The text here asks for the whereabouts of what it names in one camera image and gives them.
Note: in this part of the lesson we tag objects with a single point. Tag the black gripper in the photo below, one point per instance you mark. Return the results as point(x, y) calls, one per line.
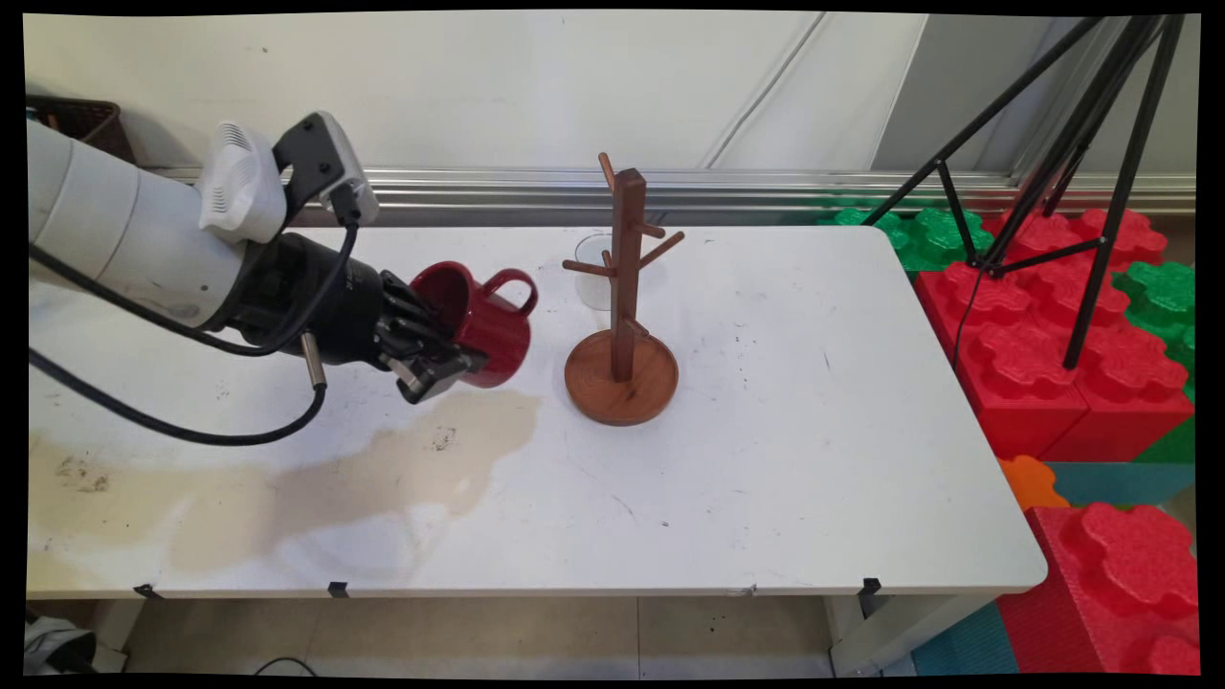
point(325, 306)

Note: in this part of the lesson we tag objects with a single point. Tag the dark brown basket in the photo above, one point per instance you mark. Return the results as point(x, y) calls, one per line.
point(91, 120)

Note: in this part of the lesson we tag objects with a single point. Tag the red foam block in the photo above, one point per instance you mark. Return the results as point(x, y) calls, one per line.
point(1014, 383)
point(1139, 392)
point(1120, 584)

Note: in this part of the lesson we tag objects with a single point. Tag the black table edge clip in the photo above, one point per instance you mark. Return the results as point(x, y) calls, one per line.
point(338, 588)
point(148, 590)
point(869, 591)

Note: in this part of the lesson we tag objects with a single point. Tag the aluminium rail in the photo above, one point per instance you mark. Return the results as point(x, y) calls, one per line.
point(746, 191)

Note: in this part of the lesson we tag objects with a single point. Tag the white wall conduit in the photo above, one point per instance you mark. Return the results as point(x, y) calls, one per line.
point(766, 91)

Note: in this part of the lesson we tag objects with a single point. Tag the white table leg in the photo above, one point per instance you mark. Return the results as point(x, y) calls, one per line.
point(890, 636)

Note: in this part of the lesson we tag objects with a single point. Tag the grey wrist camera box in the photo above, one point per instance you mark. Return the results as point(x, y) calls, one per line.
point(330, 158)

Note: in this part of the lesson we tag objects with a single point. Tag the grey cloth bundle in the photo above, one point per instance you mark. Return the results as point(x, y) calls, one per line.
point(57, 651)

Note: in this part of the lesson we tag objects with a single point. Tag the red mug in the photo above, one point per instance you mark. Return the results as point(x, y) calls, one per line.
point(498, 335)

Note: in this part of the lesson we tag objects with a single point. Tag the wooden mug tree stand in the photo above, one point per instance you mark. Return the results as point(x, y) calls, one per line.
point(622, 388)

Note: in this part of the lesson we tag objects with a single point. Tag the orange foam piece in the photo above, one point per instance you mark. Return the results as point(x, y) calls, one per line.
point(1029, 483)

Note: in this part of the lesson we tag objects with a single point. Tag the black tripod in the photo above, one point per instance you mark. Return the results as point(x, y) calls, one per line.
point(1110, 220)

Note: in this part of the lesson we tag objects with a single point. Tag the teal foam mat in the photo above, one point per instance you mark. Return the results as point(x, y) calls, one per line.
point(967, 646)
point(1120, 483)

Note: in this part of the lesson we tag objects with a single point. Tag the green foam block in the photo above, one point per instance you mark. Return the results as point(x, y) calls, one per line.
point(1163, 297)
point(933, 239)

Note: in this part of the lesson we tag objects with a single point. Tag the clear glass cup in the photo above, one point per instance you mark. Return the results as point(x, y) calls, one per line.
point(591, 287)

